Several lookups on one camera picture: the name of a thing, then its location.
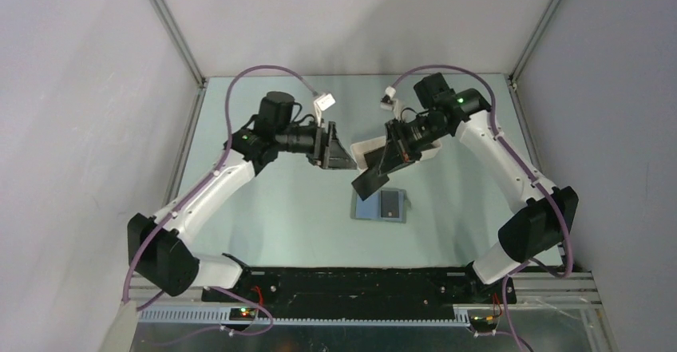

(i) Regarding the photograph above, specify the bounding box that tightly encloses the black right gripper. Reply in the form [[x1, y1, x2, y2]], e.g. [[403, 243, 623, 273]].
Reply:
[[378, 114, 449, 178]]

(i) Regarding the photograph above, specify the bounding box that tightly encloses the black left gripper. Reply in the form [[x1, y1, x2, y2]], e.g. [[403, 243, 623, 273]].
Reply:
[[275, 117, 357, 170]]

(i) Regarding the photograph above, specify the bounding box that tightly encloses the white plastic bin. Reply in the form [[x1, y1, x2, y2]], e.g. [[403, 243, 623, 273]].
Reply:
[[350, 136, 442, 173]]

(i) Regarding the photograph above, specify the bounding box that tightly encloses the black credit card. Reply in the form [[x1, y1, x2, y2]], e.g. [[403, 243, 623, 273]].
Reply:
[[352, 172, 390, 200], [379, 190, 402, 220]]

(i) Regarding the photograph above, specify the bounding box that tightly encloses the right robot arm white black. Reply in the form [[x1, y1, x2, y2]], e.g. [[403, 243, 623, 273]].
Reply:
[[350, 73, 579, 303]]

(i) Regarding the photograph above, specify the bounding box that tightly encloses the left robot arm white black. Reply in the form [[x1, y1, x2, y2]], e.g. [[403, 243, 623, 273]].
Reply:
[[127, 91, 357, 302]]

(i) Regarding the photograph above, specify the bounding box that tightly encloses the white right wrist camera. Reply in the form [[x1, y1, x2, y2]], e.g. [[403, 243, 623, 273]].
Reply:
[[379, 86, 396, 111]]

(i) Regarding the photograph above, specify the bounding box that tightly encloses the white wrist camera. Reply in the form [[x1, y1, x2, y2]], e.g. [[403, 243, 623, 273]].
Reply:
[[313, 93, 336, 125], [379, 86, 396, 111]]

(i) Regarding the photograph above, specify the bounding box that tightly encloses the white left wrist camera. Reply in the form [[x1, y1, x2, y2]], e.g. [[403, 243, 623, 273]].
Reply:
[[313, 93, 336, 125]]

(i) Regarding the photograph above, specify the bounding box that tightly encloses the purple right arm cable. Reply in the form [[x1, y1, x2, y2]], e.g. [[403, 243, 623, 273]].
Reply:
[[391, 64, 575, 352]]

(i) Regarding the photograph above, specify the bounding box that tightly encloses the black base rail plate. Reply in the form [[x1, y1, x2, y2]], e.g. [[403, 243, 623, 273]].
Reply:
[[230, 267, 517, 321]]

